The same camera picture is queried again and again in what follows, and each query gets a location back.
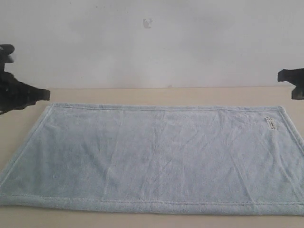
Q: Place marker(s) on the white printed clothing label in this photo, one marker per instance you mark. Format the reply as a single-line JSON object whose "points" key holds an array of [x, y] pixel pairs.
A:
{"points": [[271, 123]]}

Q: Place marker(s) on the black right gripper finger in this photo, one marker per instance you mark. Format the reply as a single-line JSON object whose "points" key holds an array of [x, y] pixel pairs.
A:
{"points": [[298, 92], [293, 76]]}

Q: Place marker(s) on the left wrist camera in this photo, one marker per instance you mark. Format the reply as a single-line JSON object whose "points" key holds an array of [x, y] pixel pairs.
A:
{"points": [[5, 51]]}

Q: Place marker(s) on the light blue fleece towel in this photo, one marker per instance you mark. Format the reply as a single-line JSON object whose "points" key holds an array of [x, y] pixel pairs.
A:
{"points": [[218, 160]]}

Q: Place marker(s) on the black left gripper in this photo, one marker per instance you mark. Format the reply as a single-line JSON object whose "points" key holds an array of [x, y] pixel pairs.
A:
{"points": [[13, 93]]}

